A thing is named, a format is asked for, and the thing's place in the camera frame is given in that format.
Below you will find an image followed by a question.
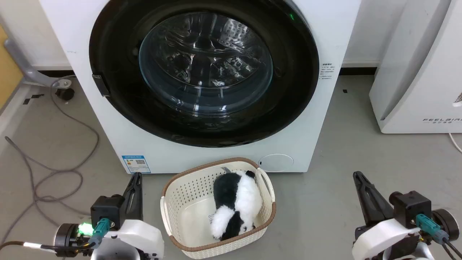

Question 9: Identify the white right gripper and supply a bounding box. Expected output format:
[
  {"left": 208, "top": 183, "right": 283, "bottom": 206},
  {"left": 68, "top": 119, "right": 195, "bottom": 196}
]
[{"left": 352, "top": 171, "right": 460, "bottom": 260}]

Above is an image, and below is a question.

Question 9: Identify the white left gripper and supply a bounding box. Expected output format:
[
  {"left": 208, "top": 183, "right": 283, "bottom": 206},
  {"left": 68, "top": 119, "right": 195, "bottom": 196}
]
[{"left": 54, "top": 172, "right": 165, "bottom": 260}]

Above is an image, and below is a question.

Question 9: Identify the round black glass washer door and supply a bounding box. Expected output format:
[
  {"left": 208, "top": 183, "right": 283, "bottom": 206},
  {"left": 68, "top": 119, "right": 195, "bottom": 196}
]
[{"left": 89, "top": 0, "right": 320, "bottom": 148}]

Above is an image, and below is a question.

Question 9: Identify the white front-load washing machine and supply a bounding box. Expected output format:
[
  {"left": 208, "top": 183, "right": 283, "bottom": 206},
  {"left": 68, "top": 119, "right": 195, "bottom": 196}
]
[{"left": 39, "top": 0, "right": 362, "bottom": 174}]

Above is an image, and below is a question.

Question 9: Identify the blue energy label sticker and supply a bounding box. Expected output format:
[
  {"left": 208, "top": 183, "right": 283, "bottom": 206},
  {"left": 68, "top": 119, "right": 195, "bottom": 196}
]
[{"left": 122, "top": 155, "right": 151, "bottom": 174}]

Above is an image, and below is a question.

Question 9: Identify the cream perforated laundry basket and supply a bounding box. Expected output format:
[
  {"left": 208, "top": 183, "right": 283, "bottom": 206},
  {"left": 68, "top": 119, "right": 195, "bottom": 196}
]
[{"left": 160, "top": 157, "right": 277, "bottom": 260}]

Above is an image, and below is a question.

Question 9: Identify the black and white plush panda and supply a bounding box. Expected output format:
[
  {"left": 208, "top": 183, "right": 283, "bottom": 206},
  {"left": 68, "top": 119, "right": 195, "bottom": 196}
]
[{"left": 210, "top": 170, "right": 263, "bottom": 242}]

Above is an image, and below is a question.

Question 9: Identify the round white filter cover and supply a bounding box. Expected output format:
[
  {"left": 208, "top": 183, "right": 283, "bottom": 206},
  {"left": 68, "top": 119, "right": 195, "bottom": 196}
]
[{"left": 258, "top": 154, "right": 294, "bottom": 172}]

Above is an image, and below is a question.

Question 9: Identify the black caster wheel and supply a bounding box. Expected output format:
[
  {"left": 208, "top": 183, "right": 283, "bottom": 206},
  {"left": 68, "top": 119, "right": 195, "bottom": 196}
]
[{"left": 55, "top": 87, "right": 75, "bottom": 101}]

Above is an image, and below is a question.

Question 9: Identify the white air purifier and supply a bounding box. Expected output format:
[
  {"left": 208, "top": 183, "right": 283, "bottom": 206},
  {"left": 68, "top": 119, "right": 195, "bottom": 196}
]
[{"left": 369, "top": 0, "right": 462, "bottom": 134}]

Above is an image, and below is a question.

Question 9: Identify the black text warning label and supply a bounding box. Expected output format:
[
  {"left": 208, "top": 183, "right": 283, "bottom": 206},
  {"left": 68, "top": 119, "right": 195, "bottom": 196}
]
[{"left": 321, "top": 64, "right": 336, "bottom": 81}]

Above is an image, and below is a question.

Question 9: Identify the grey metal stand leg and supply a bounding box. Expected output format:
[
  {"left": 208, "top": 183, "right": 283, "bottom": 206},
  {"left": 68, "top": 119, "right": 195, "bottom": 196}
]
[{"left": 4, "top": 38, "right": 72, "bottom": 88}]

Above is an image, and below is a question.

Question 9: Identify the yellow wooden board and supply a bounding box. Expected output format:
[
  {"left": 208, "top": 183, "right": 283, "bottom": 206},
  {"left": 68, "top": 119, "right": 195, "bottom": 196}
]
[{"left": 0, "top": 26, "right": 24, "bottom": 110}]

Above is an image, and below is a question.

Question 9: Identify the grey floor cable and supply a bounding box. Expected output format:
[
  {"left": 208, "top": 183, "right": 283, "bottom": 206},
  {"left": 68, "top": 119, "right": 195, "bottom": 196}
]
[{"left": 0, "top": 78, "right": 100, "bottom": 246}]

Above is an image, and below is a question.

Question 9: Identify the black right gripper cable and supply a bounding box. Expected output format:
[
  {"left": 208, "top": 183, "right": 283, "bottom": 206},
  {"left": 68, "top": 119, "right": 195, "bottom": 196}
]
[{"left": 440, "top": 238, "right": 462, "bottom": 259}]

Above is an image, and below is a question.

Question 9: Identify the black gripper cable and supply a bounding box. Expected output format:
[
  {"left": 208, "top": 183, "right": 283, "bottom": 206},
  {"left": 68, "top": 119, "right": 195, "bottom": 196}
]
[
  {"left": 0, "top": 241, "right": 95, "bottom": 252},
  {"left": 440, "top": 238, "right": 462, "bottom": 259}
]

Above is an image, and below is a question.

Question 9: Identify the white power cable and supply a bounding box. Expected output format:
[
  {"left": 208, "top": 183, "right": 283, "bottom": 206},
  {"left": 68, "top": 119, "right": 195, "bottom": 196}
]
[{"left": 449, "top": 133, "right": 462, "bottom": 153}]

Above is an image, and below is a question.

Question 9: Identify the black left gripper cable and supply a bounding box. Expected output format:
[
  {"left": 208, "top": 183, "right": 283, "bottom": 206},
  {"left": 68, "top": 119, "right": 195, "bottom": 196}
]
[{"left": 0, "top": 241, "right": 95, "bottom": 252}]

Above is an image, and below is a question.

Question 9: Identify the black door handle latch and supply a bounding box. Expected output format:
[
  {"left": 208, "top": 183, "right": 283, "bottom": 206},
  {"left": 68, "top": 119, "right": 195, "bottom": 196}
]
[{"left": 92, "top": 74, "right": 111, "bottom": 98}]

